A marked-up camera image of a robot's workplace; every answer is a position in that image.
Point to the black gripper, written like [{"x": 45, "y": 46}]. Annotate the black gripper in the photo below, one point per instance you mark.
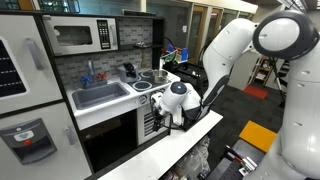
[{"x": 157, "y": 116}]

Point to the white oven door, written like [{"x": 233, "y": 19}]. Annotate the white oven door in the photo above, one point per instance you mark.
[{"x": 145, "y": 133}]

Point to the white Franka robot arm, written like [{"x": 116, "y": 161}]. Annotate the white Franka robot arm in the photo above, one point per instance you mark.
[{"x": 293, "y": 100}]

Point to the grey stove knob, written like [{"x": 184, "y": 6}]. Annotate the grey stove knob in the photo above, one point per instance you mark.
[
  {"x": 142, "y": 99},
  {"x": 162, "y": 90}
]

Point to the grey pot with black lid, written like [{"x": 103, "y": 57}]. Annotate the grey pot with black lid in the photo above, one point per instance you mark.
[{"x": 126, "y": 73}]

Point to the white fridge door with dispenser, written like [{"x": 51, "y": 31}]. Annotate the white fridge door with dispenser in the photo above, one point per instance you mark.
[{"x": 66, "y": 160}]

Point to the white fridge door with window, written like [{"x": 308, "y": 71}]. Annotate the white fridge door with window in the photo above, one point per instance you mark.
[{"x": 40, "y": 86}]

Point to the clear plastic bag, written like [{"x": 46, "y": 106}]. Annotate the clear plastic bag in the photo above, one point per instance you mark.
[{"x": 195, "y": 160}]

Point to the white toy kitchen unit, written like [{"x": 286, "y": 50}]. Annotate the white toy kitchen unit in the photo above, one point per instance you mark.
[{"x": 100, "y": 115}]

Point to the grey toy sink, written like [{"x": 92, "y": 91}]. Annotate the grey toy sink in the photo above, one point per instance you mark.
[{"x": 100, "y": 96}]

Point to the wooden spatula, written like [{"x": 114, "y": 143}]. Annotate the wooden spatula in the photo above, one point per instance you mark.
[{"x": 144, "y": 61}]

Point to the blue plastic part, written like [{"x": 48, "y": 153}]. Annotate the blue plastic part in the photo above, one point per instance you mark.
[
  {"x": 170, "y": 48},
  {"x": 184, "y": 54}
]

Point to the silver dish on shelf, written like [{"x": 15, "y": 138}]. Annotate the silver dish on shelf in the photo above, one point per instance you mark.
[{"x": 142, "y": 45}]

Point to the grey toy faucet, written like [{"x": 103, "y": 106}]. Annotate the grey toy faucet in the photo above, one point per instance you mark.
[{"x": 90, "y": 68}]

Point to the silver metal clamp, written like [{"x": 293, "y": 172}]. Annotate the silver metal clamp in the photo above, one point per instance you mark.
[{"x": 248, "y": 165}]

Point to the yellow floor mat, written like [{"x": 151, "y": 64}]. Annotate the yellow floor mat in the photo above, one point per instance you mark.
[{"x": 258, "y": 135}]

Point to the red floor mat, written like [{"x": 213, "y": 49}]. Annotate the red floor mat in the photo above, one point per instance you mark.
[{"x": 255, "y": 91}]

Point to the white toy microwave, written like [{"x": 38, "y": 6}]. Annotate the white toy microwave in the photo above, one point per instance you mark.
[{"x": 93, "y": 33}]

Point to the black bar on kitchen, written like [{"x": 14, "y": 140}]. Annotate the black bar on kitchen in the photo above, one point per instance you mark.
[{"x": 138, "y": 13}]

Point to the wooden bookshelf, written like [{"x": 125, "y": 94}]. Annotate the wooden bookshelf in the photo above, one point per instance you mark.
[{"x": 263, "y": 71}]

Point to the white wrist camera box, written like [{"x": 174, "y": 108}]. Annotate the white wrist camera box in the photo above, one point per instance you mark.
[{"x": 156, "y": 99}]

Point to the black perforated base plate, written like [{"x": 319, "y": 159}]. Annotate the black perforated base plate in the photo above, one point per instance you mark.
[{"x": 230, "y": 170}]

